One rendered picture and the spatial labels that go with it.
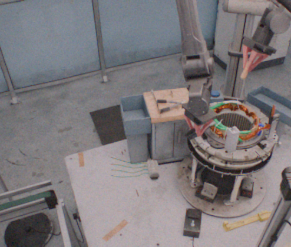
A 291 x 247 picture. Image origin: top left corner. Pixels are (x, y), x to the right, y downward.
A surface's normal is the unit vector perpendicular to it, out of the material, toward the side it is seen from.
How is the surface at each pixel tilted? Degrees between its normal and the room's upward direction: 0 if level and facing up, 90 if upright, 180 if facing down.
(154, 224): 0
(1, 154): 0
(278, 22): 78
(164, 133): 90
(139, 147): 90
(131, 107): 90
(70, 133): 0
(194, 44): 72
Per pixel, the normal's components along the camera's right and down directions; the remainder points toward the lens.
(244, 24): -0.26, 0.62
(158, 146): 0.18, 0.63
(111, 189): -0.03, -0.76
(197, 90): -0.32, -0.73
